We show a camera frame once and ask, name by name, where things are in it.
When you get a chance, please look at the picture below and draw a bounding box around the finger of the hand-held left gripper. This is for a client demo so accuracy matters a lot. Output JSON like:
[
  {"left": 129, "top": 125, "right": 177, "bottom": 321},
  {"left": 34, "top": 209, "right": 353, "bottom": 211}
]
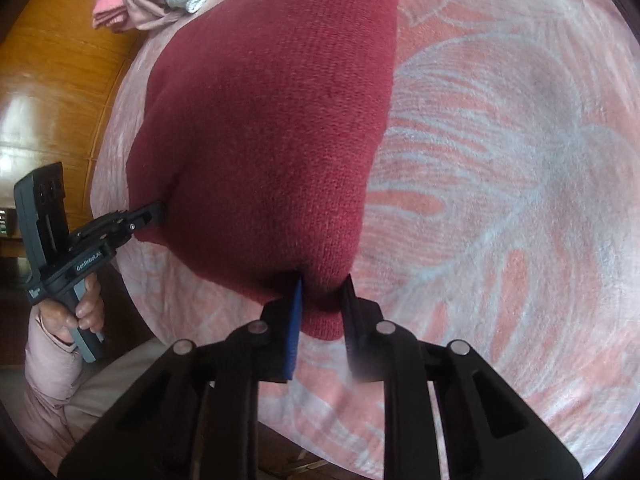
[{"left": 70, "top": 201, "right": 164, "bottom": 252}]

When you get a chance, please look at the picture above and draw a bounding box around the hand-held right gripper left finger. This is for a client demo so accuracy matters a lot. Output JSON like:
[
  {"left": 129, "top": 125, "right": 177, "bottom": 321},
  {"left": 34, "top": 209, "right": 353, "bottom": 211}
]
[{"left": 59, "top": 272, "right": 306, "bottom": 480}]

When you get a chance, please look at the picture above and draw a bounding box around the person's left hand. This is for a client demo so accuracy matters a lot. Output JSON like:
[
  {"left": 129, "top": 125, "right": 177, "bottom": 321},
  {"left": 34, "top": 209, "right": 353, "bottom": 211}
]
[{"left": 34, "top": 277, "right": 106, "bottom": 346}]

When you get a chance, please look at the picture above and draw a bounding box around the dark red knit sweater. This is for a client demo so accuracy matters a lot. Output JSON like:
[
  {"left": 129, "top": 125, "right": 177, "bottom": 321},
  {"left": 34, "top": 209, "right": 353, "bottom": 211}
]
[{"left": 127, "top": 0, "right": 407, "bottom": 343}]

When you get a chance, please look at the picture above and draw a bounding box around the pink leaf-patterned blanket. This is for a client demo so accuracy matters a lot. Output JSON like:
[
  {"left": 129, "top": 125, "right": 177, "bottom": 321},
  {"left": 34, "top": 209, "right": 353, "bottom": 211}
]
[{"left": 90, "top": 0, "right": 638, "bottom": 478}]

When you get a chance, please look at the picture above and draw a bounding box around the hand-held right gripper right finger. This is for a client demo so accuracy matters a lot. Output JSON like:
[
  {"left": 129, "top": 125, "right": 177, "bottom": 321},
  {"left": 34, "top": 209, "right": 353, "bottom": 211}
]
[{"left": 340, "top": 275, "right": 583, "bottom": 480}]

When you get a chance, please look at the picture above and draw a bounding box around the person's left forearm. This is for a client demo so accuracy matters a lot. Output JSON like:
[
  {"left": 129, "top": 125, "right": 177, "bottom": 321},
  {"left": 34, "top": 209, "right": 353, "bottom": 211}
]
[{"left": 17, "top": 305, "right": 86, "bottom": 466}]

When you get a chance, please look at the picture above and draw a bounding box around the person's leg in beige pants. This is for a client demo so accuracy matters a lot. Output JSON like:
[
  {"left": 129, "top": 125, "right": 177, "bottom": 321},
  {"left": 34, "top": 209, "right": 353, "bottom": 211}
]
[{"left": 55, "top": 337, "right": 177, "bottom": 443}]

